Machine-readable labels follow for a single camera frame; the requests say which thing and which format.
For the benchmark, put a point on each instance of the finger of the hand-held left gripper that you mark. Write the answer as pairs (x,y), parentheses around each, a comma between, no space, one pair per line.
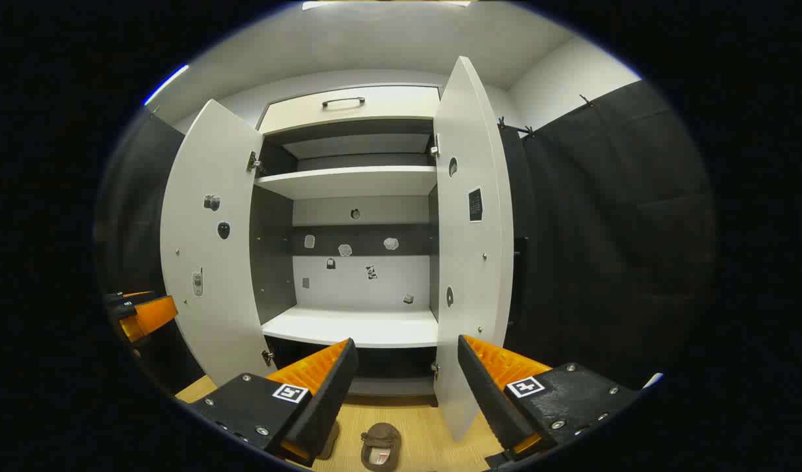
(152,314)
(129,296)

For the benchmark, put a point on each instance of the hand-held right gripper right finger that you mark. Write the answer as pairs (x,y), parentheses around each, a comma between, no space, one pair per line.
(489,400)

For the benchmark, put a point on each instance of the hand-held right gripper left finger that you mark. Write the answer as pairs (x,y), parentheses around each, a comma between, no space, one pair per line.
(329,400)

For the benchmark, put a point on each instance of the brown fuzzy shoe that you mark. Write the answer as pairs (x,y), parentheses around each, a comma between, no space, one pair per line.
(381,434)
(332,439)

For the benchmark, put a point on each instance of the white shoe cabinet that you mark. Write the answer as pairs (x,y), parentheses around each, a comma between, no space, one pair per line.
(362,288)

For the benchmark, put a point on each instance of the metal door hinge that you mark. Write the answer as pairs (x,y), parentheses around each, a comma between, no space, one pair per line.
(267,357)
(434,147)
(434,369)
(253,162)

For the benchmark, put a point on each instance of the white cabinet drawer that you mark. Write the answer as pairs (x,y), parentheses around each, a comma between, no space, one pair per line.
(375,108)

